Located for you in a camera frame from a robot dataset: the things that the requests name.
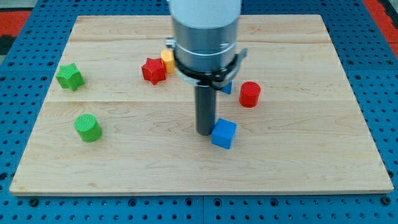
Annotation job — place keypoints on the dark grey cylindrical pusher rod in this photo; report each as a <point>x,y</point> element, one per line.
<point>205,106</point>

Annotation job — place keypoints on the red star block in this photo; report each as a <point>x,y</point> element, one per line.
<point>153,70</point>

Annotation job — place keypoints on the green cylinder block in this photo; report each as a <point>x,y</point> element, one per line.
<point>88,128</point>

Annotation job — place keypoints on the green star block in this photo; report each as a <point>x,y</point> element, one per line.
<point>70,77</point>

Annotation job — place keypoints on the wooden board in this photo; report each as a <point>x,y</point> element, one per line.
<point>306,135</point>

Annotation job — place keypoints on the blue cube block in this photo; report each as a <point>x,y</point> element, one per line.
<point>223,133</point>

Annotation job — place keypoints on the small blue block behind arm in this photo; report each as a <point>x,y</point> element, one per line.
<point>228,88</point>

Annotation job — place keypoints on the red cylinder block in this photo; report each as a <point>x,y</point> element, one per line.
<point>249,94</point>

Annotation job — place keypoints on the yellow block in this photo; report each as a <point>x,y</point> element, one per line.
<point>168,60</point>

